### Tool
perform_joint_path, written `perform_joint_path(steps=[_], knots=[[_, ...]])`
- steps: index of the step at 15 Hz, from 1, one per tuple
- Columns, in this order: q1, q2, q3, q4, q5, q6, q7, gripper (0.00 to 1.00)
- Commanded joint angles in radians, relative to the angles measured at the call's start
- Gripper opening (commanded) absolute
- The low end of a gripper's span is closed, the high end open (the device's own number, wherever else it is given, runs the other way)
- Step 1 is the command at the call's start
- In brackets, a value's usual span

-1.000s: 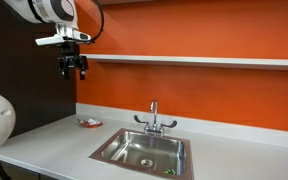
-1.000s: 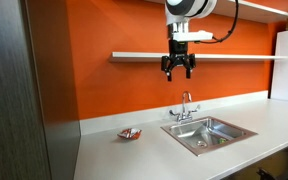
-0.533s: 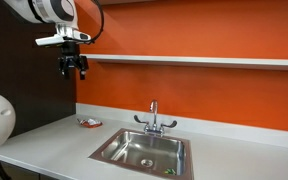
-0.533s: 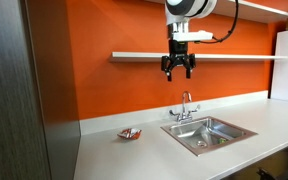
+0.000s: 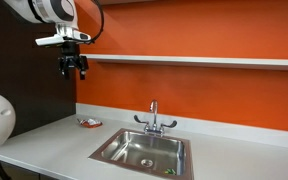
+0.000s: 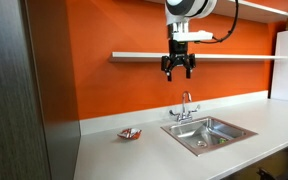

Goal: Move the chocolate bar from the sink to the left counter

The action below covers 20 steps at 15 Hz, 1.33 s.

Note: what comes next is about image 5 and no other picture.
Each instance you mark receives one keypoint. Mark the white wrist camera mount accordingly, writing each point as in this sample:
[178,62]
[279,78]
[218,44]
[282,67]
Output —
[64,34]

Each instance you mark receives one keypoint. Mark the white wall shelf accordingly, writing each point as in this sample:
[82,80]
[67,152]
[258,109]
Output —
[241,63]

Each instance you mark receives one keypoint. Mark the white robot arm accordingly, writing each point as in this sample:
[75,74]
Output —
[63,14]

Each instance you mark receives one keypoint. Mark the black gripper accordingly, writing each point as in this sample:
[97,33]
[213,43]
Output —
[71,58]

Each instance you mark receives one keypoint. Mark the chrome faucet with handles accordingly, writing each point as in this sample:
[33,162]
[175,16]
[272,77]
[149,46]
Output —
[155,129]

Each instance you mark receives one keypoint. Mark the orange snack wrapper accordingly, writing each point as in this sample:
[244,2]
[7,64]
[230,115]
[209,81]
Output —
[89,123]

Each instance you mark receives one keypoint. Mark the stainless steel sink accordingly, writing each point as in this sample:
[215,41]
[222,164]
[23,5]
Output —
[126,148]

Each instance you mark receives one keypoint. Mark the sink drain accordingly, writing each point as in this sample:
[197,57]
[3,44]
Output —
[147,162]

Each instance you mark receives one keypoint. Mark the green granola bar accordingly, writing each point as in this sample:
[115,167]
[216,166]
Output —
[170,171]

